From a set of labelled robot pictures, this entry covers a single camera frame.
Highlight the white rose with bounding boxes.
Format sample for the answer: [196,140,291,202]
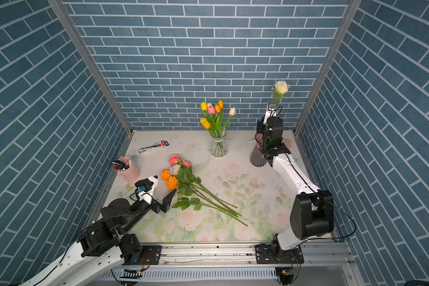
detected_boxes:
[169,164,181,176]

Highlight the pale pink tulip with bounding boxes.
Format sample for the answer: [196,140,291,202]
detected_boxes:
[220,107,236,136]

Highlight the small pink rose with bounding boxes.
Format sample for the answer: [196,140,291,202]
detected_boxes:
[182,160,192,168]

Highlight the cream rose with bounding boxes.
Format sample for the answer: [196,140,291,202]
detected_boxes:
[272,81,290,107]

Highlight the yellow tulip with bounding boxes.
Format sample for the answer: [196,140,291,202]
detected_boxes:
[199,101,219,144]
[200,118,211,130]

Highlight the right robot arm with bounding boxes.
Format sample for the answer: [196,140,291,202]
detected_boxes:
[250,114,358,255]

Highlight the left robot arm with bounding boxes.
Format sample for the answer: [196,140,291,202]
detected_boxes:
[24,178,176,286]

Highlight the pink case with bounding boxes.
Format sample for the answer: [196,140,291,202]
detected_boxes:
[283,138,291,150]

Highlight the clear glass vase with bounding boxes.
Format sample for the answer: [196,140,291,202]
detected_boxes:
[210,131,228,158]

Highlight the pink pen holder cup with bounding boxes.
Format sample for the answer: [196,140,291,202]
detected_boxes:
[112,157,141,185]

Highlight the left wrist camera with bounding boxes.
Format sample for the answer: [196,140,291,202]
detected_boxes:
[135,175,158,205]

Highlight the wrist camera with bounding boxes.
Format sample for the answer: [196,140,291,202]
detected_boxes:
[135,175,158,205]
[263,102,277,125]

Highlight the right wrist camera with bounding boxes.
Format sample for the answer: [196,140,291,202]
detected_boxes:
[263,102,277,125]

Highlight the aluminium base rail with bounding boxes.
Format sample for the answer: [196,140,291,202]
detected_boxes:
[85,240,363,286]

